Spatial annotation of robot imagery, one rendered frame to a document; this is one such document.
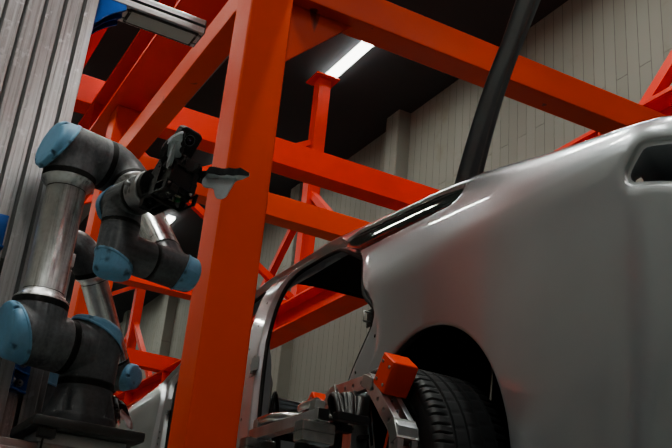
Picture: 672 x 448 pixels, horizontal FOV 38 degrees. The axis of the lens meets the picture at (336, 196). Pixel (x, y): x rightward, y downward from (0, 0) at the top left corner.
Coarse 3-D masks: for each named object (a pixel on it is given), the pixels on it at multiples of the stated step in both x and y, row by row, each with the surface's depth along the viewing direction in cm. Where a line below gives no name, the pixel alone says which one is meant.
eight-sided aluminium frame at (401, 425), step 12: (348, 384) 263; (360, 384) 258; (372, 384) 252; (372, 396) 250; (384, 396) 246; (384, 408) 244; (396, 408) 246; (384, 420) 241; (396, 420) 237; (408, 420) 239; (396, 432) 234; (408, 432) 236; (396, 444) 233; (408, 444) 236
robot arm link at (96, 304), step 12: (84, 240) 267; (84, 252) 265; (84, 264) 265; (84, 276) 265; (96, 276) 266; (84, 288) 268; (96, 288) 267; (108, 288) 270; (96, 300) 268; (108, 300) 270; (96, 312) 269; (108, 312) 270; (120, 360) 272; (120, 372) 272; (132, 372) 273; (120, 384) 272; (132, 384) 272
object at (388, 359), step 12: (384, 360) 249; (396, 360) 247; (408, 360) 251; (384, 372) 248; (396, 372) 245; (408, 372) 247; (384, 384) 246; (396, 384) 246; (408, 384) 248; (396, 396) 247
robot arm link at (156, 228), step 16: (128, 160) 217; (112, 176) 215; (128, 176) 213; (144, 224) 199; (160, 224) 199; (160, 240) 194; (176, 240) 197; (160, 256) 187; (176, 256) 190; (160, 272) 187; (176, 272) 189; (192, 272) 191; (176, 288) 192; (192, 288) 193
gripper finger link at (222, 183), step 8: (208, 168) 176; (216, 168) 176; (224, 168) 176; (232, 168) 175; (240, 168) 174; (208, 176) 176; (216, 176) 176; (224, 176) 175; (232, 176) 174; (240, 176) 174; (248, 176) 173; (208, 184) 176; (216, 184) 175; (224, 184) 175; (232, 184) 174; (216, 192) 174; (224, 192) 174
